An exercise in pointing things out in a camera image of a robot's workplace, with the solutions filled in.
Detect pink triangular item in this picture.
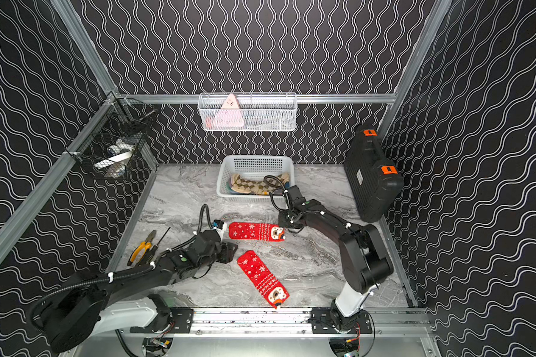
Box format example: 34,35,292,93
212,94,245,129

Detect black tool case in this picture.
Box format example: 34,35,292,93
343,128,404,223

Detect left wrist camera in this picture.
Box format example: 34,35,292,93
211,220,229,240

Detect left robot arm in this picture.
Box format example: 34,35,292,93
27,228,238,353

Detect black wire wall basket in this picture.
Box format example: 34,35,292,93
68,98,158,180

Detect beige argyle sock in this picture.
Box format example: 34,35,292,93
226,173,290,196

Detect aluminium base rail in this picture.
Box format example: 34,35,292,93
77,306,430,336

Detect red christmas sock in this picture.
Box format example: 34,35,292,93
229,222,285,242
237,250,290,309

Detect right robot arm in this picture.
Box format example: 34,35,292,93
270,186,394,332

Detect white items in black basket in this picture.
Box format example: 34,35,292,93
93,138,136,179

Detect yellow handled pliers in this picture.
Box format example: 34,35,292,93
127,229,158,267

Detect white wire wall basket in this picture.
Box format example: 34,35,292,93
197,92,299,132

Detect white plastic basket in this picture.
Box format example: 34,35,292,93
217,156,295,203

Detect black screwdriver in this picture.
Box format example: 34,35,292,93
135,226,171,269

